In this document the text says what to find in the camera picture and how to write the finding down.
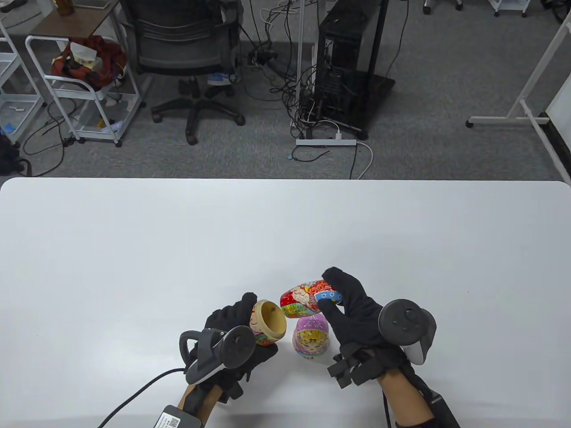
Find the person's right hand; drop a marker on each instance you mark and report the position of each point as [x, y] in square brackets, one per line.
[357, 321]

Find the person's left hand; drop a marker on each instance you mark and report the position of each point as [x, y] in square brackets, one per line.
[232, 312]

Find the large pink Russian doll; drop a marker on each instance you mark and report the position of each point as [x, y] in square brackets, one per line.
[272, 318]

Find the red blue Russian doll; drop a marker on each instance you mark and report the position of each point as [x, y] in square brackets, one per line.
[299, 298]

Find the person's right forearm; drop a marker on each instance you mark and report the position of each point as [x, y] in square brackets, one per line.
[406, 401]

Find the person's left forearm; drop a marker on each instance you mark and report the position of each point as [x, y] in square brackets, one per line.
[214, 397]

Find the grey hand controller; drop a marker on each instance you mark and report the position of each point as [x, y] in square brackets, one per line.
[403, 321]
[236, 347]

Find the white power strip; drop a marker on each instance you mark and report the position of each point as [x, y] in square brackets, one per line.
[321, 142]

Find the black metal stand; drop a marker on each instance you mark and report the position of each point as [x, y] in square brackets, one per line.
[381, 89]

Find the white metal pole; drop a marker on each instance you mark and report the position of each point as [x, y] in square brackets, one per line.
[300, 67]

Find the white rolling cart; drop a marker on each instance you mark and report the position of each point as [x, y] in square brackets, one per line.
[101, 92]

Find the black power brick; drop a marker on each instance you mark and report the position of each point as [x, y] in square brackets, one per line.
[263, 57]

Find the black computer tower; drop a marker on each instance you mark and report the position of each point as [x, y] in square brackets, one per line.
[343, 53]

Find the black office chair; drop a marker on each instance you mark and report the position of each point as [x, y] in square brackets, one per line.
[187, 44]

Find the black backpack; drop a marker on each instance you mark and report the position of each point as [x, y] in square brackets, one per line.
[9, 156]

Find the red orange fabric bag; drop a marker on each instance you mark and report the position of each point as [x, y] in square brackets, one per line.
[107, 58]

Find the white shelf unit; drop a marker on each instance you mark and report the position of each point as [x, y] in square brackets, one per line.
[22, 111]

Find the white board panel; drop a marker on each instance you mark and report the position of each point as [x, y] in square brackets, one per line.
[563, 107]

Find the white paper sheet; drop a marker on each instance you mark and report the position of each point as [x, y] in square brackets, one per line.
[82, 51]

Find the wooden side table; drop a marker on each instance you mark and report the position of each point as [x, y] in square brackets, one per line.
[76, 24]

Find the brown patterned cup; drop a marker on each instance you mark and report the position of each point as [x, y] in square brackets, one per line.
[64, 6]

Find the black wheeled base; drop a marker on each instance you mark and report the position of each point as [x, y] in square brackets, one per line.
[560, 11]

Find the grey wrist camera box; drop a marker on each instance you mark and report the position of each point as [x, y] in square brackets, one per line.
[176, 420]
[444, 412]

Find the white metal frame stand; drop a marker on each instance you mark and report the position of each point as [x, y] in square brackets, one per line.
[504, 119]

